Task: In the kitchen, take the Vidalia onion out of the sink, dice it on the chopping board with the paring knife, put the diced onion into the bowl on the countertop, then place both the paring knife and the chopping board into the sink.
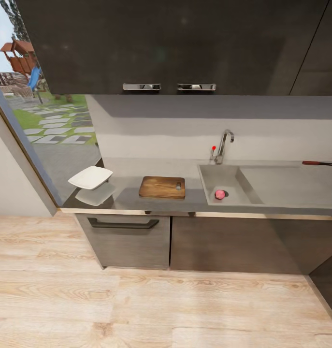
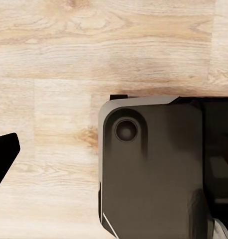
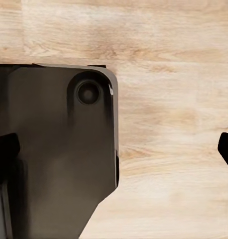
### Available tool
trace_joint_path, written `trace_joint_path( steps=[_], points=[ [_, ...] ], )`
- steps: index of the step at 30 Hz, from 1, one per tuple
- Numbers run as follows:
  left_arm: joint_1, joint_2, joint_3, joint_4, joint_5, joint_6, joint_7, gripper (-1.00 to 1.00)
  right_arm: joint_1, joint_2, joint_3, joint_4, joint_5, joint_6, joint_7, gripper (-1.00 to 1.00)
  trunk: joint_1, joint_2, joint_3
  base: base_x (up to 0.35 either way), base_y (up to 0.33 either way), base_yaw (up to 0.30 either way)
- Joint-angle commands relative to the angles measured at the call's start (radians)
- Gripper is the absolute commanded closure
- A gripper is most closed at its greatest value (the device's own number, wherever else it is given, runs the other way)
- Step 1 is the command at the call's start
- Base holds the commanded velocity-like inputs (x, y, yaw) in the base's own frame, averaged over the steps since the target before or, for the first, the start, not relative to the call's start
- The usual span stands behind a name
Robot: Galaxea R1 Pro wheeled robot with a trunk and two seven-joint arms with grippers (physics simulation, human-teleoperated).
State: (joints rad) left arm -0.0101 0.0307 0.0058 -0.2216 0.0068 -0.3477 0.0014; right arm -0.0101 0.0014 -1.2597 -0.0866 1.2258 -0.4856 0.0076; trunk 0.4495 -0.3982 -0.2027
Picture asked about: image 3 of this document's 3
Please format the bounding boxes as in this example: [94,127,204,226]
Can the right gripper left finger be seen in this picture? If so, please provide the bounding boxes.
[0,132,20,184]

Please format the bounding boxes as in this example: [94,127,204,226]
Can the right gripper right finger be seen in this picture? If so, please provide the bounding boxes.
[218,132,228,164]

